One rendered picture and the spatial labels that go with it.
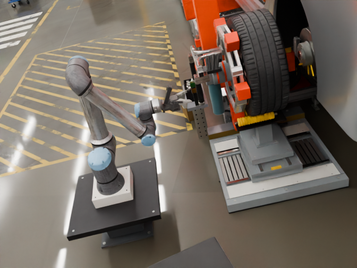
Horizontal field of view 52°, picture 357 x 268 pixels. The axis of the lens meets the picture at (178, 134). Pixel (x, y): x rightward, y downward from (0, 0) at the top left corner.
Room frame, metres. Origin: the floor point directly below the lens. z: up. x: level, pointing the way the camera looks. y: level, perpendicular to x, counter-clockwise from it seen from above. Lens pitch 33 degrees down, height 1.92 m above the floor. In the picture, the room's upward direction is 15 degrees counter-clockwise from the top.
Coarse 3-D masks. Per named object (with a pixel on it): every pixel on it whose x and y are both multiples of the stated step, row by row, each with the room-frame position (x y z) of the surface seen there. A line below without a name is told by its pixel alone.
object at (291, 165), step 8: (280, 128) 2.36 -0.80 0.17; (240, 136) 2.42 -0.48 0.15; (240, 144) 2.32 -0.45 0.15; (248, 160) 2.11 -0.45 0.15; (280, 160) 2.02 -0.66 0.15; (288, 160) 1.96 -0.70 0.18; (296, 160) 1.97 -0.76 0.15; (248, 168) 2.01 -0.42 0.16; (256, 168) 1.99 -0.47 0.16; (264, 168) 1.96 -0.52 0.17; (272, 168) 1.92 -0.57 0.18; (280, 168) 1.91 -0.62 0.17; (288, 168) 1.91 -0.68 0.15; (296, 168) 1.90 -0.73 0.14; (256, 176) 1.92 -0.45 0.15; (264, 176) 1.92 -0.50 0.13; (272, 176) 1.92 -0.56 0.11; (280, 176) 1.91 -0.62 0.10
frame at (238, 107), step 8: (224, 24) 2.31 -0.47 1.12; (224, 32) 2.31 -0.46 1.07; (216, 40) 2.45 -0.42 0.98; (232, 64) 1.97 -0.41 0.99; (240, 64) 1.96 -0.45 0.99; (232, 72) 1.94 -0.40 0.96; (240, 72) 1.93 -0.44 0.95; (232, 80) 2.37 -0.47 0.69; (240, 80) 1.95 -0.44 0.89; (232, 88) 2.35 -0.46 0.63; (232, 96) 2.28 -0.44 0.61; (232, 104) 2.17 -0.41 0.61; (240, 104) 1.94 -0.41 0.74; (240, 112) 2.09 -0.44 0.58
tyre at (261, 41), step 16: (240, 16) 2.22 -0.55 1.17; (256, 16) 2.15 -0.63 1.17; (272, 16) 2.10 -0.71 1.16; (240, 32) 2.05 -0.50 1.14; (256, 32) 2.02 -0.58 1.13; (272, 32) 1.99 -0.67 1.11; (256, 48) 1.95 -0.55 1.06; (272, 48) 1.93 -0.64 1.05; (256, 64) 1.91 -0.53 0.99; (272, 64) 1.89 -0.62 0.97; (256, 80) 1.87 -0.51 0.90; (272, 80) 1.87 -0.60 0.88; (288, 80) 1.86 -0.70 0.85; (256, 96) 1.88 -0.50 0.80; (272, 96) 1.87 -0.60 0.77; (288, 96) 1.88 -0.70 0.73; (256, 112) 1.94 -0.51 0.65
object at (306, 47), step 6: (306, 30) 2.16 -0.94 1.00; (300, 36) 2.27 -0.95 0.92; (306, 36) 2.16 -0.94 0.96; (306, 42) 2.15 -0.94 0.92; (300, 48) 2.15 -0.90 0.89; (306, 48) 2.10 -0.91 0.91; (312, 48) 2.06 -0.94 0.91; (306, 54) 2.08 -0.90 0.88; (312, 54) 2.06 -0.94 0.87; (300, 60) 2.16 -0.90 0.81; (306, 60) 2.07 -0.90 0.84; (312, 60) 2.07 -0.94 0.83; (306, 66) 2.18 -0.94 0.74; (312, 66) 2.07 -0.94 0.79
